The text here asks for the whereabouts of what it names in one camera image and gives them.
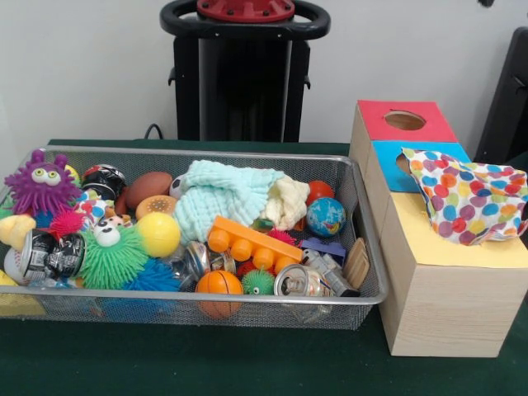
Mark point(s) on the light teal cloth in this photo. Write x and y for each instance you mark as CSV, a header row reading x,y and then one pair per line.
x,y
219,198

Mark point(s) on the colourful patterned cloth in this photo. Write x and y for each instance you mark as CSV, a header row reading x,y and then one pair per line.
x,y
466,202

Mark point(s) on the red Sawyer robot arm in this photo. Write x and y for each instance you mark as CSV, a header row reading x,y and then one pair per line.
x,y
246,10

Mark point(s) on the shallow clear bin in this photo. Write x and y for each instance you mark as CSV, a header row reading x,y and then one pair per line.
x,y
363,272

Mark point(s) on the wooden box with three holes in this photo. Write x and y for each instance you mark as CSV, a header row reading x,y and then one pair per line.
x,y
445,297

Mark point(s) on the cream yellow cloth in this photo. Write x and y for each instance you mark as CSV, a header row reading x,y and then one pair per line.
x,y
289,202

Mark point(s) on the orange building block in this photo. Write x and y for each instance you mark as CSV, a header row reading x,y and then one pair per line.
x,y
247,239

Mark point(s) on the blue globe ball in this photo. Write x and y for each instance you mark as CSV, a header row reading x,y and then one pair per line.
x,y
326,216

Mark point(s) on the crushed silver can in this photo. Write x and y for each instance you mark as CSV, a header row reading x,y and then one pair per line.
x,y
301,282

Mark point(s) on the small orange basketball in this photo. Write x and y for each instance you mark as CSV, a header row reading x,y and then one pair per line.
x,y
219,286

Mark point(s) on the yellow ball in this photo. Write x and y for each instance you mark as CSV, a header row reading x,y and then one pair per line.
x,y
158,235

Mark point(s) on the small brown football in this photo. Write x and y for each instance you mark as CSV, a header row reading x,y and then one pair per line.
x,y
148,188

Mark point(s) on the green spiky ball with eyes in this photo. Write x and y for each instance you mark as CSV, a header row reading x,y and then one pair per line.
x,y
111,257

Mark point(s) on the dark green table cloth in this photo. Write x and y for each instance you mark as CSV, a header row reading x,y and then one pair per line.
x,y
206,363

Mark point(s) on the purple spiky monster toy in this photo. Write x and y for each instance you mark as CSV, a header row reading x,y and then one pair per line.
x,y
40,186

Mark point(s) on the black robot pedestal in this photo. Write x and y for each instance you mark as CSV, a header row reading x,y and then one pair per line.
x,y
239,91

